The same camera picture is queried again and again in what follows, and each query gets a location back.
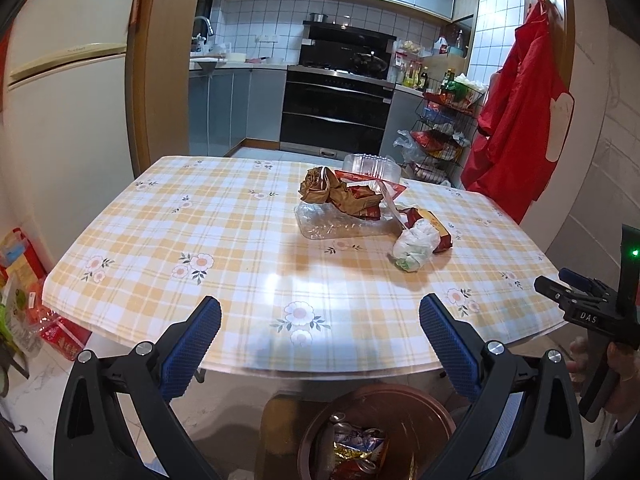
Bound gold foil wrapper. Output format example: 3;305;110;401
332;441;374;462

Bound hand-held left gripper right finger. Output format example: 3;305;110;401
419;294;586;480

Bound grey lower cabinets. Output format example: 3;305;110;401
189;65;291;158

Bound clear plastic tray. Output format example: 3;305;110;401
295;201;397;241

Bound brown trash bin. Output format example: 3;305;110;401
297;385;458;480

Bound bags on floor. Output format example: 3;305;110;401
0;280;42;357

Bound crushed drink can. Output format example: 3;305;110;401
327;412;389;455

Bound person's right hand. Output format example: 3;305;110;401
567;337;640;417

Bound crushed red can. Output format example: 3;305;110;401
330;457;382;480

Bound table with checkered cloth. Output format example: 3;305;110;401
42;156;581;376

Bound red snack packet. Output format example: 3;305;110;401
402;206;454;255

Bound brown wrapper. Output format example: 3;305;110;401
299;166;352;207

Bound black range hood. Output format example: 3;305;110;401
301;22;397;81

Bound red and yellow bag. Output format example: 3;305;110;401
0;227;49;291

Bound black built-in oven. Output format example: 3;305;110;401
279;65;396;154

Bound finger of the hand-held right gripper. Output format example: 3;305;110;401
558;268;613;303
533;275;613;317

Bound wooden door frame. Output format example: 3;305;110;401
127;0;576;181

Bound white knotted plastic bag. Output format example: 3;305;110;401
391;220;441;272

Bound red and clear plastic bag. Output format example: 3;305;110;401
327;170;408;222

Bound wooden wall cabinet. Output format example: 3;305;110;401
422;0;482;92

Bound cream refrigerator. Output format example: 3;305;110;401
0;0;145;261

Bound black wire rack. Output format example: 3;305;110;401
412;91;489;187

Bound red apron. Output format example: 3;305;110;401
460;0;576;224

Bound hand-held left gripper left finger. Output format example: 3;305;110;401
53;296;223;480

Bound black wok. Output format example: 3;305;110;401
349;51;390;74

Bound chrome faucet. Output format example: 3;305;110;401
192;16;215;54

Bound row of condiment bottles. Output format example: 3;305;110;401
392;57;431;91

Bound crumpled clear plastic bag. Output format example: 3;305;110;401
392;129;427;164

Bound clear plastic container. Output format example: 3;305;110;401
342;152;404;184

